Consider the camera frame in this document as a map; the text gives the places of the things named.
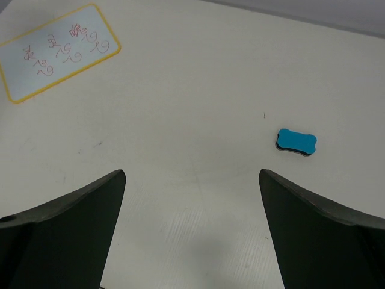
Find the blue whiteboard eraser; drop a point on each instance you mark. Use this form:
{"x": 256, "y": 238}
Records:
{"x": 288, "y": 140}

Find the yellow framed whiteboard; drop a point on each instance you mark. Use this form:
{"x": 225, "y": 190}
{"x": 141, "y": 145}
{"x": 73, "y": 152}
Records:
{"x": 56, "y": 51}

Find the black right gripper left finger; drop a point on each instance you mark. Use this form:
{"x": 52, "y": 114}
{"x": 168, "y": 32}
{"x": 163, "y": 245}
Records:
{"x": 63, "y": 243}

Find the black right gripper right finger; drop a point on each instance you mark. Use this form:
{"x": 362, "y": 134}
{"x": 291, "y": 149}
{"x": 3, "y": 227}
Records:
{"x": 318, "y": 242}

